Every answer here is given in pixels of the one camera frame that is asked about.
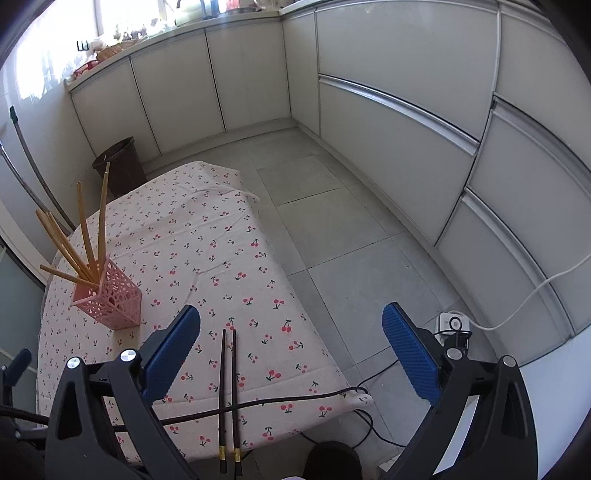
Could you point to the cherry print tablecloth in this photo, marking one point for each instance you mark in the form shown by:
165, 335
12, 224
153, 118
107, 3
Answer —
207, 240

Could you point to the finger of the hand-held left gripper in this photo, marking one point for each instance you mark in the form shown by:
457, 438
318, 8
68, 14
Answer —
19, 362

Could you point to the brown trash bin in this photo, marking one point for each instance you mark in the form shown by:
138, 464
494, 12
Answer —
122, 170

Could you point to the white kitchen cabinets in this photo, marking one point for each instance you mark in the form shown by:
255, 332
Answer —
392, 69

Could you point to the dark chopstick gold band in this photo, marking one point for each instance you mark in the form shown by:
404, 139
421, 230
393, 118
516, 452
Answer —
222, 392
234, 392

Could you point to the pink perforated basket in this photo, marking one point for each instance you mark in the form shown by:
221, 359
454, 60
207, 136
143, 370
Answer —
115, 300

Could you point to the wooden chopstick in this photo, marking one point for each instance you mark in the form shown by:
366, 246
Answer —
104, 217
84, 226
60, 274
63, 233
55, 233

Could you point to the wicker basket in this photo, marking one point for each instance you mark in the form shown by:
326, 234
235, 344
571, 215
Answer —
115, 51

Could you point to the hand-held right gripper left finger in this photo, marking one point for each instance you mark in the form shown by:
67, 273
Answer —
173, 350

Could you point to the dark round object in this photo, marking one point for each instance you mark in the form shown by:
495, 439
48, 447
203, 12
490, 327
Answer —
332, 461

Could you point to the pink counter basket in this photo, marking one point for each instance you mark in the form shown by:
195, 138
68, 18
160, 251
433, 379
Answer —
85, 69

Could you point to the white power strip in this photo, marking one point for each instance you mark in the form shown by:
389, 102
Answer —
450, 321

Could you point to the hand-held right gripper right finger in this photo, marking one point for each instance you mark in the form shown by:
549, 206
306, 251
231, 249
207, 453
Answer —
408, 350

